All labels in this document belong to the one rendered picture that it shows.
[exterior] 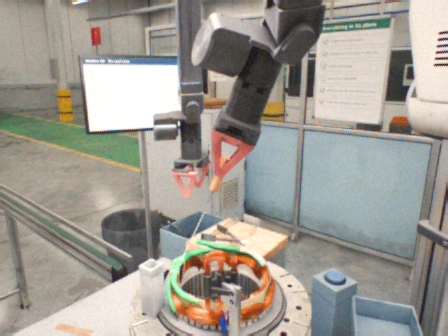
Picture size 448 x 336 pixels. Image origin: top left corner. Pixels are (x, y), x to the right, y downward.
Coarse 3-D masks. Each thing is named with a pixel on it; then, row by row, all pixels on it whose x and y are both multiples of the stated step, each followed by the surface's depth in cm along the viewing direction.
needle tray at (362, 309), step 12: (360, 300) 67; (372, 300) 66; (360, 312) 67; (372, 312) 66; (384, 312) 66; (396, 312) 65; (408, 312) 64; (360, 324) 65; (372, 324) 65; (384, 324) 65; (396, 324) 65; (408, 324) 65
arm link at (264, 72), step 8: (256, 48) 47; (248, 56) 46; (256, 56) 47; (264, 56) 46; (248, 64) 48; (256, 64) 47; (264, 64) 47; (272, 64) 47; (280, 64) 48; (240, 72) 49; (248, 72) 48; (256, 72) 47; (264, 72) 47; (272, 72) 48; (248, 80) 48; (256, 80) 48; (264, 80) 48; (272, 80) 48; (248, 88) 49; (272, 88) 50
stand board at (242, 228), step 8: (240, 224) 99; (248, 224) 99; (208, 232) 94; (232, 232) 94; (240, 232) 94; (248, 232) 94; (256, 232) 94; (264, 232) 94; (272, 232) 94; (192, 240) 89; (248, 240) 89; (256, 240) 89; (264, 240) 89; (272, 240) 89; (280, 240) 89; (192, 248) 88; (248, 248) 85; (256, 248) 85; (264, 248) 85; (272, 248) 85; (280, 248) 89; (264, 256) 82; (272, 256) 86
